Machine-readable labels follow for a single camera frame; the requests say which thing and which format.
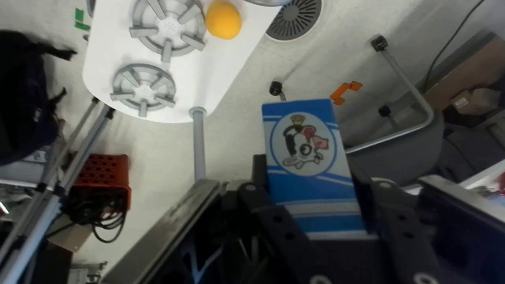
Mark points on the orange ball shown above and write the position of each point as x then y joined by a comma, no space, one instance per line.
222,20

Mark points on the grey round fan grille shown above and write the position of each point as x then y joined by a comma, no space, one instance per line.
295,20

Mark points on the white toy stove top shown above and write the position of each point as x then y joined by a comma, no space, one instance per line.
202,78

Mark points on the black backpack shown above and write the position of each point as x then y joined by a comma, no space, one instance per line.
26,113

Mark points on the blue and white milk carton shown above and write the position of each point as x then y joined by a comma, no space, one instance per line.
307,173

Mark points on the grey vertical pole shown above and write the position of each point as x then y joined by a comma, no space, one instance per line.
197,114

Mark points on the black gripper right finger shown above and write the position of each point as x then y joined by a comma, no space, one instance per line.
391,215

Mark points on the grey toy burner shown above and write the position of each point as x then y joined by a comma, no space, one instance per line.
168,28
143,89

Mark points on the silver tripod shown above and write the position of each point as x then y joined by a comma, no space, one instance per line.
30,229

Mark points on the red basket with cables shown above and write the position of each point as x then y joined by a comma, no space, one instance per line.
101,184

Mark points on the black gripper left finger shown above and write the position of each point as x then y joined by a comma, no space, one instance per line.
295,259

